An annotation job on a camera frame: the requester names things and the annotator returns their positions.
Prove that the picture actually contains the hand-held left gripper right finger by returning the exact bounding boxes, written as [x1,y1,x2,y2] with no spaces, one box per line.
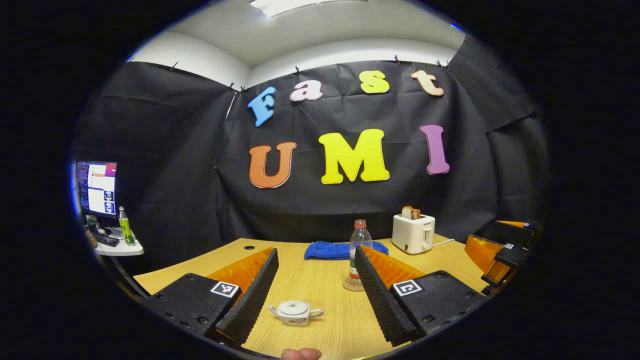
[354,244,488,347]

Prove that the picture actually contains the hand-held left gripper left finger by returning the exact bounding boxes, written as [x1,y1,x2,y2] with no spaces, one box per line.
[142,247,280,347]

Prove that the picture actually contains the white teacup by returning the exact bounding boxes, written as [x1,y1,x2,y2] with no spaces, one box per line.
[266,300,325,327]

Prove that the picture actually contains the clear plastic water bottle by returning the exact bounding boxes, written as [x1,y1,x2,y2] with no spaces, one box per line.
[348,219,374,289]

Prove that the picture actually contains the green drink bottle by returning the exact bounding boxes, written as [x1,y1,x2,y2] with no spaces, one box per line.
[118,206,136,246]

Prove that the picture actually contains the blue towel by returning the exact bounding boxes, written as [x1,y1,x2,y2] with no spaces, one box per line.
[304,240,390,261]

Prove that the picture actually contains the white toaster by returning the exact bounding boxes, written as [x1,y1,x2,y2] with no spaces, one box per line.
[391,213,436,255]

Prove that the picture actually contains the white side table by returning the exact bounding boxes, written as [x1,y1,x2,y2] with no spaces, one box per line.
[94,227,145,257]

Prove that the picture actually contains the black backdrop cloth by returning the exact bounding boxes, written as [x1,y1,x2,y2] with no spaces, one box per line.
[72,35,551,276]

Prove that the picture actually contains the black keyboard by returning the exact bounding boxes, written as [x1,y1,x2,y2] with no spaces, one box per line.
[92,232,121,248]

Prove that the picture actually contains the computer monitor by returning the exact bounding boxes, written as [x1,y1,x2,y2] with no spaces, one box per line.
[76,160,118,219]

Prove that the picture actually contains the ceiling light panel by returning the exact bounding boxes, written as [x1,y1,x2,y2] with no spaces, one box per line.
[249,0,369,18]

